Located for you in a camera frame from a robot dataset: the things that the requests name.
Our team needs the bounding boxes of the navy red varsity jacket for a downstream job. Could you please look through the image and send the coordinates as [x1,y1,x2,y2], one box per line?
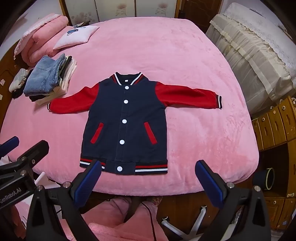
[47,73,222,175]

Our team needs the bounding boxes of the folded dark garment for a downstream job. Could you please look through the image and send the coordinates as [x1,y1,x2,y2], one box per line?
[28,56,72,102]

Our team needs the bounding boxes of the pink pajama legs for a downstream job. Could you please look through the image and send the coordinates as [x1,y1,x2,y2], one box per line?
[83,196,168,240]

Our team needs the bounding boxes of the grey white socks bundle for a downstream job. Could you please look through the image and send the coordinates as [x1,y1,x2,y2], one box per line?
[9,68,30,93]

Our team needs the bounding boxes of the white chair base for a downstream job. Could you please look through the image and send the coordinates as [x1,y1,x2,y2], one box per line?
[160,205,232,241]

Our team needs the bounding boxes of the folded blue jeans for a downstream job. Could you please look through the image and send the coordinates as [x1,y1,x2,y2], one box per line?
[23,54,66,97]

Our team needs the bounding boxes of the brown wooden headboard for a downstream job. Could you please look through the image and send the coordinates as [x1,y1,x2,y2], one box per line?
[0,41,28,128]

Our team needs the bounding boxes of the folded cream garment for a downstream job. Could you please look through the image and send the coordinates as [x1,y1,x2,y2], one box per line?
[35,59,77,105]

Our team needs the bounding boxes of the wooden drawer cabinet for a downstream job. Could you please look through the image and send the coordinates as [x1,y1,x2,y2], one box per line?
[252,96,295,230]

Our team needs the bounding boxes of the folded pink quilt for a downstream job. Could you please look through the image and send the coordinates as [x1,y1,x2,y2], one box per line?
[14,14,72,67]

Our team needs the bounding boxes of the white small pillow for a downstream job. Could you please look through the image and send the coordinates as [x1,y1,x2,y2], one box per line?
[53,26,99,50]

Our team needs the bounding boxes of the floral wardrobe doors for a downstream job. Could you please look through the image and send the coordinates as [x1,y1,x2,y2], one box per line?
[59,0,181,26]

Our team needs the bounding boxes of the dark wooden door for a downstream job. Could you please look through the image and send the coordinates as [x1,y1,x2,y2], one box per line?
[178,0,222,33]

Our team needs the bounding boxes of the black cable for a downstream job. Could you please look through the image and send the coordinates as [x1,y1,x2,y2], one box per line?
[140,200,160,241]

